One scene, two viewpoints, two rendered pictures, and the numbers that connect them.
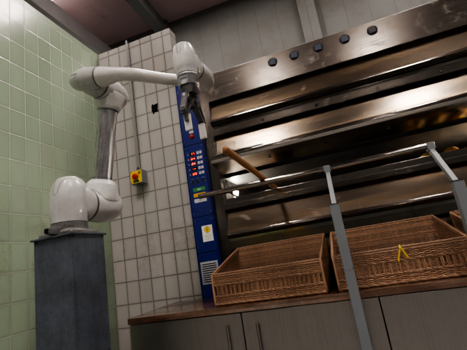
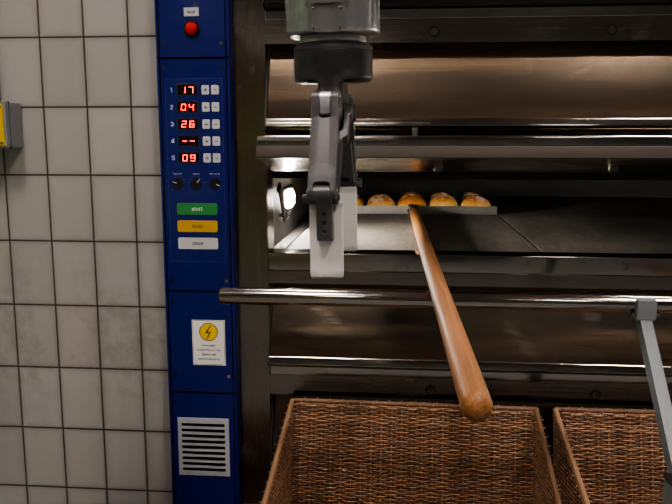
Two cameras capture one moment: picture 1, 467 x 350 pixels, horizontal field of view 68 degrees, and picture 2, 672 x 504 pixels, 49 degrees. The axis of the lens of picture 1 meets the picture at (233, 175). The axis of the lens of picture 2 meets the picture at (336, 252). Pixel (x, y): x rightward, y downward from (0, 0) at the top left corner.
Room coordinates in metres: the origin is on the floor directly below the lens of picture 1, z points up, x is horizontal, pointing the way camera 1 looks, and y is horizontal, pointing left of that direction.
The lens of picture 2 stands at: (0.63, 0.27, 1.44)
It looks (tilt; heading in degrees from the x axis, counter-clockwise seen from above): 9 degrees down; 348
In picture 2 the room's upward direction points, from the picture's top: straight up
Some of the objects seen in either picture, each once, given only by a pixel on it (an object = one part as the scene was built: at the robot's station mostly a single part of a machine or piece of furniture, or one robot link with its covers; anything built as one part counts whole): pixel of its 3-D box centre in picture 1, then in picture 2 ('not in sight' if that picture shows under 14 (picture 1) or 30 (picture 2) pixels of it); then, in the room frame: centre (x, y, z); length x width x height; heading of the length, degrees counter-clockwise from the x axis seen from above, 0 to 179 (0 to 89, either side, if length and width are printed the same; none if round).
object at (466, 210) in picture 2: not in sight; (411, 204); (3.14, -0.51, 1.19); 0.55 x 0.36 x 0.03; 74
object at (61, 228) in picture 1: (66, 230); not in sight; (1.51, 0.77, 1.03); 0.22 x 0.18 x 0.06; 164
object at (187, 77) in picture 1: (188, 82); (332, 11); (1.35, 0.13, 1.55); 0.09 x 0.09 x 0.06
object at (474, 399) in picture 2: (270, 183); (428, 255); (2.06, -0.21, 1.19); 1.71 x 0.03 x 0.03; 164
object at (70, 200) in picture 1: (70, 200); not in sight; (1.54, 0.76, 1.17); 0.18 x 0.16 x 0.22; 160
